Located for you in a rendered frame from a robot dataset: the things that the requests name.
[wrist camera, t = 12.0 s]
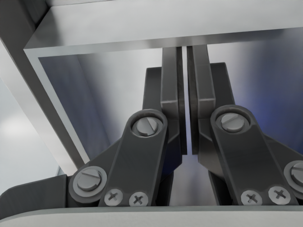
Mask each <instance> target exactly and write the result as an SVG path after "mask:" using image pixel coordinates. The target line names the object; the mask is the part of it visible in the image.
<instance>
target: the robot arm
mask: <svg viewBox="0 0 303 227"><path fill-rule="evenodd" d="M186 48H187V72H188V100H189V114H190V128H191V143H192V155H197V157H198V163H200V164H201V165H202V166H204V167H205V168H206V169H208V175H209V179H210V182H211V186H212V189H213V193H214V197H215V200H216V204H217V206H169V204H170V196H171V190H172V184H173V179H174V170H175V169H176V168H177V167H178V166H180V165H181V164H182V155H187V137H186V118H185V100H184V74H183V57H182V47H164V48H162V67H151V68H147V69H146V76H145V86H144V94H143V104H142V110H140V111H137V112H136V113H134V114H133V115H132V116H131V117H130V118H129V119H128V121H127V123H126V125H125V128H124V132H123V134H122V137H121V138H120V139H118V140H117V141H116V142H114V143H113V144H111V145H110V146H109V147H107V148H106V149H105V150H103V151H102V152H101V153H100V154H98V155H97V156H96V157H94V158H93V159H91V160H90V161H89V162H87V163H86V164H85V165H83V166H82V167H81V168H79V169H78V170H77V171H76V172H75V173H74V174H73V175H72V176H67V174H63V175H59V176H55V177H50V178H46V179H42V180H38V181H34V182H29V183H25V184H21V185H17V186H13V187H11V188H9V189H7V190H6V191H5V192H3V193H2V194H1V195H0V227H303V155H302V154H300V153H299V152H297V151H295V150H293V149H291V148H290V147H288V146H286V145H285V144H283V143H281V142H279V141H278V140H276V139H274V138H272V137H271V136H269V135H267V134H265V133H263V132H262V130H261V128H260V126H259V124H258V122H257V120H256V118H255V116H254V115H253V114H252V112H251V111H249V110H248V109H246V108H245V107H242V106H239V105H235V101H234V96H233V92H232V88H231V84H230V79H229V75H228V71H227V66H226V63H225V62H221V63H210V61H209V55H208V50H207V44H205V45H193V46H186Z"/></svg>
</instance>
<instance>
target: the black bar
mask: <svg viewBox="0 0 303 227"><path fill-rule="evenodd" d="M48 11H49V9H48V7H47V5H46V2H45V0H0V41H1V42H2V44H3V46H4V47H5V49H6V51H7V52H8V54H9V56H10V57H11V59H12V61H13V62H14V64H15V66H16V68H17V69H18V71H19V72H20V74H21V76H22V77H23V79H24V81H25V82H26V84H27V86H28V88H29V89H30V91H31V93H32V94H33V96H34V98H35V99H36V101H37V103H38V104H39V106H40V108H41V109H42V111H43V113H44V115H45V116H46V118H47V120H48V121H49V123H50V125H51V126H52V128H53V130H54V131H55V133H56V135H57V136H58V138H59V140H60V142H61V143H62V145H63V147H64V148H65V150H66V151H67V153H68V155H69V157H70V158H71V160H72V162H73V163H74V165H75V167H76V168H77V170H78V169H79V168H81V167H82V166H83V165H85V163H84V161H83V159H82V157H81V155H80V154H79V152H78V150H77V148H76V146H75V144H74V143H73V141H72V139H71V137H70V135H69V133H68V131H67V130H66V128H65V126H64V124H63V122H62V120H61V119H60V117H59V115H58V113H57V111H56V109H55V108H54V106H53V104H52V102H51V100H50V98H49V96H48V94H47V92H46V91H45V89H44V87H43V85H42V83H41V81H40V79H39V78H38V76H37V74H36V72H35V70H34V68H33V67H32V65H31V63H30V61H29V59H28V57H27V56H26V54H25V52H24V50H23V49H24V47H25V46H26V44H27V43H28V41H29V40H30V38H31V37H32V35H33V34H34V32H35V31H36V29H37V28H38V26H39V25H40V23H41V21H42V20H43V18H44V17H45V15H46V14H47V12H48Z"/></svg>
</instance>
